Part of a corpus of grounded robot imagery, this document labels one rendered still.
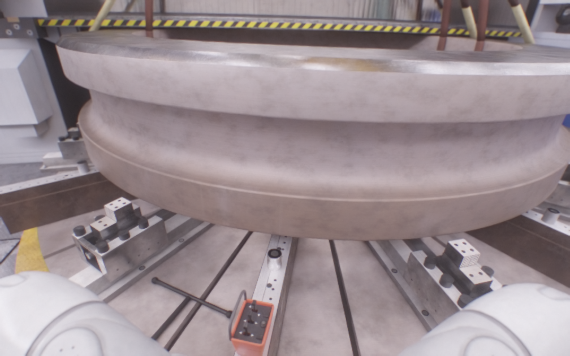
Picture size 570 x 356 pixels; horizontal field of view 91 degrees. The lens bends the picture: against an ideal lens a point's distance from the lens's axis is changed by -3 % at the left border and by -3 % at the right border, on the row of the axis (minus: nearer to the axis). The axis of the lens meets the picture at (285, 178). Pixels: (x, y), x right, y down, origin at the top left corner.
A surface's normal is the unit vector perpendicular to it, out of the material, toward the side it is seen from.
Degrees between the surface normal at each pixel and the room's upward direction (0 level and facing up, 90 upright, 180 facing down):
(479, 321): 22
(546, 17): 90
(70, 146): 90
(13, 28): 90
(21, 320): 17
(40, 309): 10
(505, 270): 0
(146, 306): 0
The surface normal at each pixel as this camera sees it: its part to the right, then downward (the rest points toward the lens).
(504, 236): -0.81, 0.26
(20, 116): 0.18, 0.48
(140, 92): -0.44, 0.42
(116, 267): 0.85, 0.27
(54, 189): 0.59, 0.40
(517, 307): -0.07, -0.96
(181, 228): 0.81, -0.02
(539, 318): 0.10, -0.79
